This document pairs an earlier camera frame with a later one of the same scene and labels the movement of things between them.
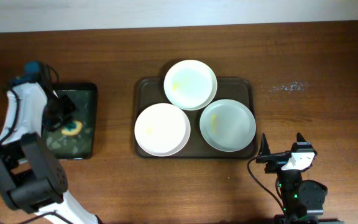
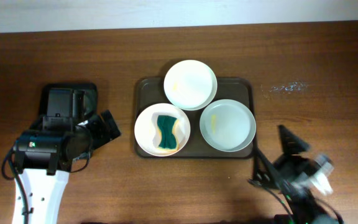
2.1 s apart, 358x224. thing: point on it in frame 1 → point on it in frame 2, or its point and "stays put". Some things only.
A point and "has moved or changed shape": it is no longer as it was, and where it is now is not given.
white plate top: [190, 84] stays put
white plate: [161, 130] stays put
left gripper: [58, 111] → [103, 130]
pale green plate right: [227, 125] stays put
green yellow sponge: [73, 132] has moved or changed shape
